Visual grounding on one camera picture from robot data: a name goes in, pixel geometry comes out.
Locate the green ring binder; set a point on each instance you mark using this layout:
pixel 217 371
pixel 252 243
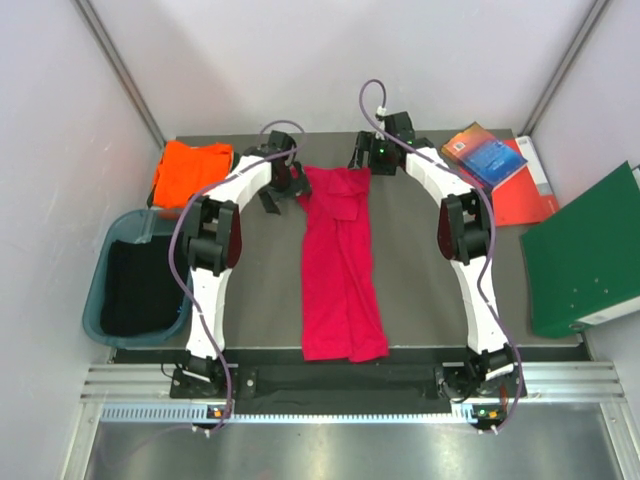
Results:
pixel 582 263

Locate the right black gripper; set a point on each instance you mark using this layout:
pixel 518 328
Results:
pixel 367 142

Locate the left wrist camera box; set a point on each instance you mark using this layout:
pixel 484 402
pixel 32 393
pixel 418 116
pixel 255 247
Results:
pixel 279 141

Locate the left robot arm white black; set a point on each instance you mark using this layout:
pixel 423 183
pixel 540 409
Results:
pixel 207 245

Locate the folded orange t shirt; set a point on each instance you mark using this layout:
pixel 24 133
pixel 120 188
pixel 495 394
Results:
pixel 183 170

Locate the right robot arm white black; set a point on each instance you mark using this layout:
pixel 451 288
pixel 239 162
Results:
pixel 464 237

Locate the black garment in basin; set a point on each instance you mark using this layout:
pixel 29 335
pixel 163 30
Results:
pixel 141 295

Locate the red book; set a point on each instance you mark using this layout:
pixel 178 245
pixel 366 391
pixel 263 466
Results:
pixel 526 198

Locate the blue orange book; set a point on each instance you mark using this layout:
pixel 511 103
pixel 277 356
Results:
pixel 483 156

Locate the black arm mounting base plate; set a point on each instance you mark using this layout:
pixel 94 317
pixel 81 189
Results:
pixel 408 381

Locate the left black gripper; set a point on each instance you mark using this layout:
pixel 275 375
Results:
pixel 298 185

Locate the grey slotted cable duct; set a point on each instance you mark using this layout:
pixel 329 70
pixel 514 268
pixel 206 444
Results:
pixel 210 414

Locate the red t shirt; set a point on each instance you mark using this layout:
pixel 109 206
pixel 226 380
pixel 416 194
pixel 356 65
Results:
pixel 341 316

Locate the aluminium frame rail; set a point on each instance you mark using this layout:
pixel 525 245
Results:
pixel 547 383

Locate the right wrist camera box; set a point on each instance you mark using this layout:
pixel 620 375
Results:
pixel 399 125

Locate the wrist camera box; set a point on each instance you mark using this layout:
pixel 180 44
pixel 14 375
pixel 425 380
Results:
pixel 279 141
pixel 399 125

